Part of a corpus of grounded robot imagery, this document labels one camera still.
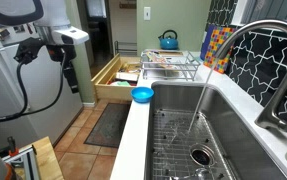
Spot dark fridge magnet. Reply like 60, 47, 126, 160
0, 28, 11, 41

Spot wire sink grid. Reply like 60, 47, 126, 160
150, 108, 235, 180

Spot black wire rack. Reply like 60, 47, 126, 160
113, 40, 138, 57

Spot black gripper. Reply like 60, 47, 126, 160
46, 43, 80, 95

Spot white box in drawer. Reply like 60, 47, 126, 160
115, 71, 140, 83

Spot metal dish rack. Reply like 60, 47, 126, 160
140, 50, 202, 82

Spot open wooden drawer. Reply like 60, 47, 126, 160
91, 53, 143, 103

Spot brushed steel faucet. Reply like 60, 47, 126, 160
212, 19, 287, 133

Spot blue bowl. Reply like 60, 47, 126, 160
130, 86, 155, 104

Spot white light switch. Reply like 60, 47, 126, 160
143, 6, 152, 22

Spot blue board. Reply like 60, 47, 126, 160
199, 23, 217, 62

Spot running water stream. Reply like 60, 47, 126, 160
186, 58, 219, 133

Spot white refrigerator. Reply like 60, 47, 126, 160
0, 16, 84, 152

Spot colourful cloth on rack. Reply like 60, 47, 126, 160
144, 49, 185, 70

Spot stainless steel sink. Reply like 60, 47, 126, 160
144, 81, 287, 180

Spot thin black cable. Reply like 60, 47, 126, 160
25, 49, 67, 117

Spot colourful mosaic tile board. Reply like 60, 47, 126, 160
203, 26, 237, 75

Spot metal utensil in sink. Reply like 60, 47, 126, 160
182, 167, 217, 180

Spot aluminium extrusion frame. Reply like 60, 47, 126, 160
2, 144, 41, 180

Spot sink drain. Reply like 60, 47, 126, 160
188, 143, 216, 168

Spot red and black clamp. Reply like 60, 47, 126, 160
6, 135, 20, 158

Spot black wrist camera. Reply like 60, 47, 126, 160
13, 37, 46, 65

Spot teal kettle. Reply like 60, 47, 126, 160
158, 29, 180, 51

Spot wooden table board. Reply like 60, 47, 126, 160
14, 135, 65, 180

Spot dark floor rug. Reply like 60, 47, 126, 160
83, 102, 131, 149

